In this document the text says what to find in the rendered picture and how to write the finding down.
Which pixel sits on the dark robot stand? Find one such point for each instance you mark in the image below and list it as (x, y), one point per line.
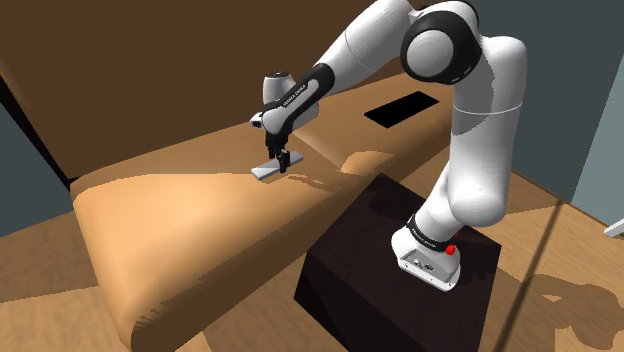
(370, 273)

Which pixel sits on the grey flat rectangular device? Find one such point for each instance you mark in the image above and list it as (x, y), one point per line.
(265, 170)

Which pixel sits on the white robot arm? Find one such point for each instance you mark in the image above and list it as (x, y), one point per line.
(480, 161)

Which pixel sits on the tan brown sofa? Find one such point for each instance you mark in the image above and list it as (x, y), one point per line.
(170, 219)

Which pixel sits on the black flat rectangular slab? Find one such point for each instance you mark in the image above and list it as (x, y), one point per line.
(402, 109)

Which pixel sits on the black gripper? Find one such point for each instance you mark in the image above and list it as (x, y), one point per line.
(276, 143)

